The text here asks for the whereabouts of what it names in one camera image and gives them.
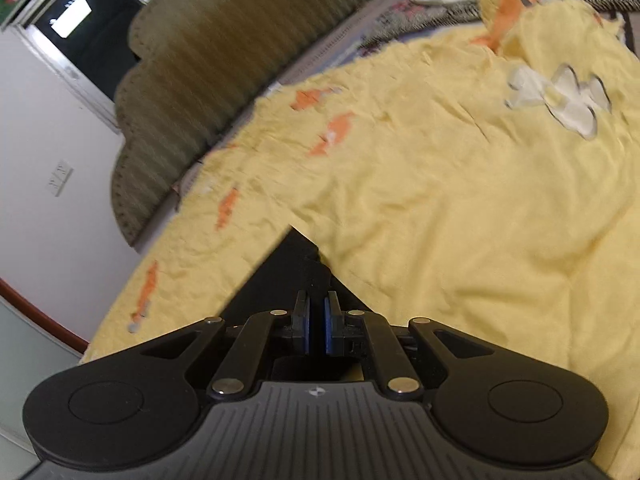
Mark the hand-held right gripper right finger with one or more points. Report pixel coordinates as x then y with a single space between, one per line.
330 329

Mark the yellow printed blanket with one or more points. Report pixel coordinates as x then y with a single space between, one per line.
450 210

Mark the black pants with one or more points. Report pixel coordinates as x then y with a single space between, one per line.
290 270

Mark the olive upholstered headboard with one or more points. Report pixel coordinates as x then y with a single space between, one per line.
225 60

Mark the brown wooden door frame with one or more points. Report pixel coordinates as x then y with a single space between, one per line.
40 317

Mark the window with metal frame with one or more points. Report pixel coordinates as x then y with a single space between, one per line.
100 35

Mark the frosted glass flower door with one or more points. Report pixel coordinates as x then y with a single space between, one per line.
25 385

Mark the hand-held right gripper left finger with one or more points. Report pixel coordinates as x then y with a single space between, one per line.
304 330

